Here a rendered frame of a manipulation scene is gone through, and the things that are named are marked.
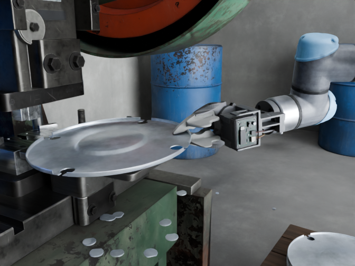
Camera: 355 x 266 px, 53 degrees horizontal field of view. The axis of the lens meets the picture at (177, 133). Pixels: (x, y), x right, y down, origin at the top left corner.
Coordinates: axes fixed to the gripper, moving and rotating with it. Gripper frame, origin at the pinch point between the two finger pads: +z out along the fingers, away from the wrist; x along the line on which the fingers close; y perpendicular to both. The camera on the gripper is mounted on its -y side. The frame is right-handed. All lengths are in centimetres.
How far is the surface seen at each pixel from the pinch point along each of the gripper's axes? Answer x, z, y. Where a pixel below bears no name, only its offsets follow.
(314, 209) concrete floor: 90, -115, -76
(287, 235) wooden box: 49, -45, -19
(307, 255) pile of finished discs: 45, -38, -4
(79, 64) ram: -14.0, 14.7, -8.4
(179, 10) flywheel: -22.3, -13.3, -23.2
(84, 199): 8.6, 18.8, -0.2
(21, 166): 3.2, 27.9, -9.1
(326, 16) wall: -11, -250, -202
